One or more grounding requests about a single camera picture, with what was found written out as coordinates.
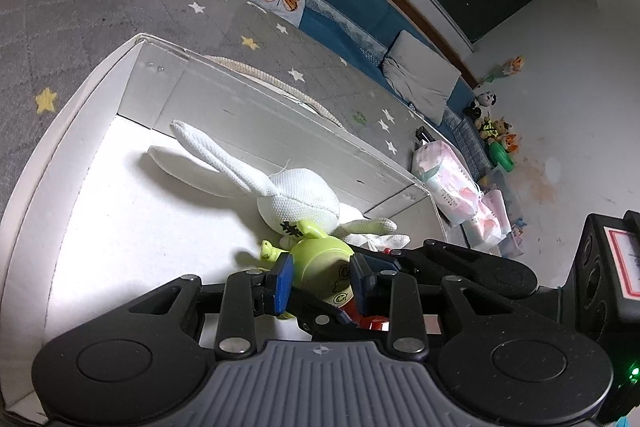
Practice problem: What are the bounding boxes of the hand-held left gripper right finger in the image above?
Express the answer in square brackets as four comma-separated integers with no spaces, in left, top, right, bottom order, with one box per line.
[349,254,501,356]

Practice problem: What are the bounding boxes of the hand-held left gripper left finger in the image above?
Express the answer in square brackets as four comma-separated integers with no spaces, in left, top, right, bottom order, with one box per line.
[127,252,296,358]

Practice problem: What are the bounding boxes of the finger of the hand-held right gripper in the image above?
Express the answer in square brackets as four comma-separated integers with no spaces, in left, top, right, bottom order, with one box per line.
[372,239,538,301]
[295,288,392,339]

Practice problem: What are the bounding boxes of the green toy figure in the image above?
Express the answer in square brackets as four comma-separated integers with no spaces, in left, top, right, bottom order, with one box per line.
[260,219,361,320]

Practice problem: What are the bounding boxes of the red round toy figure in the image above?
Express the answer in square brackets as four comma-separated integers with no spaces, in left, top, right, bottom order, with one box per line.
[340,297,391,332]

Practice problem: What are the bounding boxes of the white plush rabbit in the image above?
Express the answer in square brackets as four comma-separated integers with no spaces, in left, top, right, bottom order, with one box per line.
[147,119,412,253]

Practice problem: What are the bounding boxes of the white cardboard box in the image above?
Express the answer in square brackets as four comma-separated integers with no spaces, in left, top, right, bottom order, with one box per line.
[0,33,451,423]

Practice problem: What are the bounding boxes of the opened pink tissue pack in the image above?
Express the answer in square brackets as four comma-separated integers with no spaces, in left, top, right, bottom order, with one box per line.
[465,189,512,250]

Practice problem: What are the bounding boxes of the pink white tissue pack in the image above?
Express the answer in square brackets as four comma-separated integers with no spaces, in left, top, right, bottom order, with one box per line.
[411,139,483,228]

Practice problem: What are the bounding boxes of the green plastic toy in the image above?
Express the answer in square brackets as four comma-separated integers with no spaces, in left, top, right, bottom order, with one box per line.
[487,139,516,172]

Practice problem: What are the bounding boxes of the panda plush toy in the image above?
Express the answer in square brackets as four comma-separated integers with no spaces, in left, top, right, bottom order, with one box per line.
[462,91,498,120]

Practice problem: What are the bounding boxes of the grey cushion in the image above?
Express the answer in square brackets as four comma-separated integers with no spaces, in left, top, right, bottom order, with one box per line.
[382,29,463,125]

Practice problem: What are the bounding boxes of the blue sofa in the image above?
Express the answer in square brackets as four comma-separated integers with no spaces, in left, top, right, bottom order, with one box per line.
[300,0,496,178]

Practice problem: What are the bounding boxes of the beige woven rope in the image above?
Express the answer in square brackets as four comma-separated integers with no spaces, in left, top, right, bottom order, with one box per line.
[205,54,343,128]

